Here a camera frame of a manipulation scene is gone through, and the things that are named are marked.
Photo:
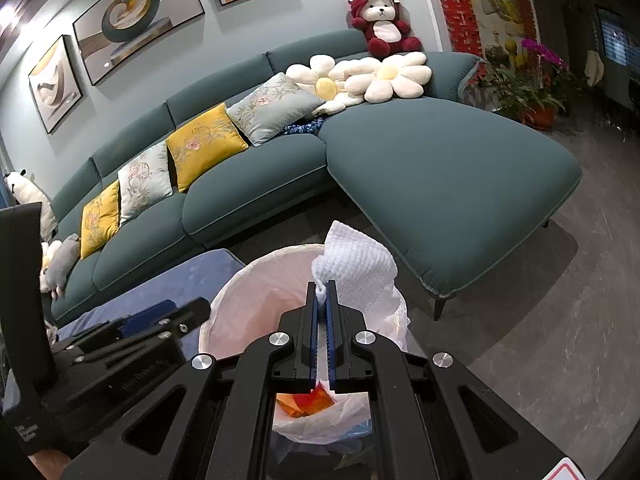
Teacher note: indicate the grey plush toy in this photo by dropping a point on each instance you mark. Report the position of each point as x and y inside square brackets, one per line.
[62, 262]

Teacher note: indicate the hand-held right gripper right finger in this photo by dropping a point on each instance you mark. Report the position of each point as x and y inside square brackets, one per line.
[330, 330]

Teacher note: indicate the wide framed abstract picture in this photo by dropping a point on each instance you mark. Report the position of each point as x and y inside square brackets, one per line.
[135, 20]

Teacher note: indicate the person's left hand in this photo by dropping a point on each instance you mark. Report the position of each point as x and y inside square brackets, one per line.
[50, 465]

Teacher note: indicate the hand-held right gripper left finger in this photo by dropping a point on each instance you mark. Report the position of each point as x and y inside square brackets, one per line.
[313, 330]

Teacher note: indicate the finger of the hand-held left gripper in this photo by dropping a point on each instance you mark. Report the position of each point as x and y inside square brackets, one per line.
[130, 342]
[150, 317]

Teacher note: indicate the red and white teddy bear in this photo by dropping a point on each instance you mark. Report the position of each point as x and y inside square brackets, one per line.
[382, 22]

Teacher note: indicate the yellow embroidered pillow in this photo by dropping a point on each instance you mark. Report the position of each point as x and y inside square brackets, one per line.
[100, 220]
[205, 145]

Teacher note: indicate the orange plastic bag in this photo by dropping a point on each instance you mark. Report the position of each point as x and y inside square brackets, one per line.
[305, 401]

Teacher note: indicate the red wall hanging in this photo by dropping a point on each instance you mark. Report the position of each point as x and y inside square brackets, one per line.
[475, 5]

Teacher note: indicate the white bin with pink liner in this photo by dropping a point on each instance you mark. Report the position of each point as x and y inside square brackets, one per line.
[240, 300]

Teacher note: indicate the dark green sofa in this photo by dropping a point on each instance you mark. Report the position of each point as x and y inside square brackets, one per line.
[425, 160]

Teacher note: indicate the panda plush toy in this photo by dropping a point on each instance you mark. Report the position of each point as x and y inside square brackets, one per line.
[27, 192]

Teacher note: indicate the purple orchid plant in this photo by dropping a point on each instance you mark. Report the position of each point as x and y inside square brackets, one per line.
[542, 52]

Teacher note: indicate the blue sequin cloth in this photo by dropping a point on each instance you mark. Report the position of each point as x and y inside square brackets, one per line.
[302, 126]

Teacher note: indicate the pale grey embroidered pillow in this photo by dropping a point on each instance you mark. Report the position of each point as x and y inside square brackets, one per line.
[145, 182]
[270, 107]

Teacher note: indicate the green potted plant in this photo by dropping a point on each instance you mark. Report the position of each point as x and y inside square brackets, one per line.
[520, 92]

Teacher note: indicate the white embossed paper towel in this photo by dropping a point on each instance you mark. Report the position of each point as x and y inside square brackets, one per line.
[355, 270]

